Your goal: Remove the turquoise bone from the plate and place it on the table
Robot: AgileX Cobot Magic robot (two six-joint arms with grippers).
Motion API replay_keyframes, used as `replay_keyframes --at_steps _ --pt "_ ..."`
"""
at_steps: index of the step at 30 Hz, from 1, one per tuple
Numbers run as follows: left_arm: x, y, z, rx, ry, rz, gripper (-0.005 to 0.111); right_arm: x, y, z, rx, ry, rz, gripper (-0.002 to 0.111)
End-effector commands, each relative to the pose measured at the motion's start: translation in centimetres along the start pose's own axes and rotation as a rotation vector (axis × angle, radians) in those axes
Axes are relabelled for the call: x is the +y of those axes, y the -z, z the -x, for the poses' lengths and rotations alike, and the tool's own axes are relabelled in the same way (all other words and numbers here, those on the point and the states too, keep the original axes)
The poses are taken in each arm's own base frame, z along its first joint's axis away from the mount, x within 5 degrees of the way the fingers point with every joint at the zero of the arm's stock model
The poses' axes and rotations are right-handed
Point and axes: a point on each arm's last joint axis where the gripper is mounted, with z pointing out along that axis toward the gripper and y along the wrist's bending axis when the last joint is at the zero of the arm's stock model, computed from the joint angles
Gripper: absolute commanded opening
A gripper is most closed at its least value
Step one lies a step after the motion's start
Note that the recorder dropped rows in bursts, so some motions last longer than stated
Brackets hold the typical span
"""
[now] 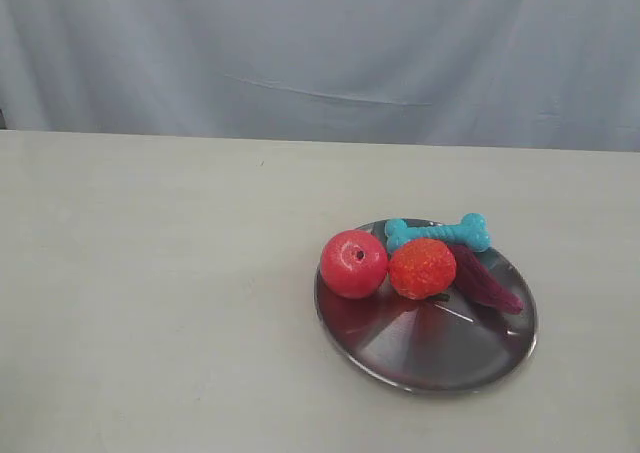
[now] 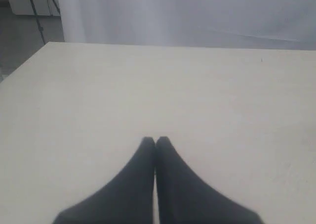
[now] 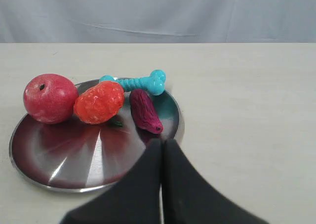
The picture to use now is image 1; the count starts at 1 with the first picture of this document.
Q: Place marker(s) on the teal toy bone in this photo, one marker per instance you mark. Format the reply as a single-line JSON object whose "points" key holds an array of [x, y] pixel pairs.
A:
{"points": [[471, 232]]}

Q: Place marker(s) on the red apple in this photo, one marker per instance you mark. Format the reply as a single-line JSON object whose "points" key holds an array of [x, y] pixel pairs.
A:
{"points": [[354, 264]]}

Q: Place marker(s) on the orange-red toy strawberry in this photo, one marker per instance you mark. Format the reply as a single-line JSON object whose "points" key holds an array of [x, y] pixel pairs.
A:
{"points": [[422, 268]]}

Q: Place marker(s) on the purple toy eggplant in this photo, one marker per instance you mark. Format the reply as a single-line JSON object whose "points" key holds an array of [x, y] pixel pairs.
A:
{"points": [[477, 284]]}

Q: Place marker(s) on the round stainless steel plate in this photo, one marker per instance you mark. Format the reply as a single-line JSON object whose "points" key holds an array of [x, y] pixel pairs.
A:
{"points": [[444, 343]]}

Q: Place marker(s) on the white backdrop curtain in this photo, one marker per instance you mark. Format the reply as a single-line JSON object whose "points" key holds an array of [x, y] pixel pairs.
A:
{"points": [[520, 73]]}

